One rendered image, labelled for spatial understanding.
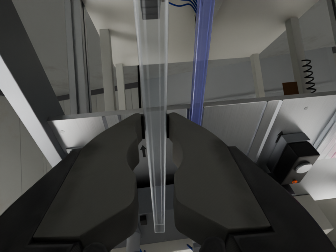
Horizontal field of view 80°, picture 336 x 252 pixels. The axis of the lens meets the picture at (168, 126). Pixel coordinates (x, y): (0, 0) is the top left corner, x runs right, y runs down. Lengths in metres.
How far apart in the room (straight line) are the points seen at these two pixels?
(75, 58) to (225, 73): 2.54
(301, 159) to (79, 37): 0.53
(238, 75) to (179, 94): 0.83
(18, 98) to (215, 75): 2.78
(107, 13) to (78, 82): 0.24
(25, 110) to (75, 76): 0.29
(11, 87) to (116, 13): 0.47
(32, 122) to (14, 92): 0.04
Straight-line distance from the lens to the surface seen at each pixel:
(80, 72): 0.55
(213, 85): 2.91
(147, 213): 0.35
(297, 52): 0.85
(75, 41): 0.60
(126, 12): 0.68
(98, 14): 0.69
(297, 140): 0.38
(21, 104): 0.27
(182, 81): 2.96
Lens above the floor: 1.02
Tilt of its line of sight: 6 degrees down
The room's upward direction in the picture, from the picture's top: 174 degrees clockwise
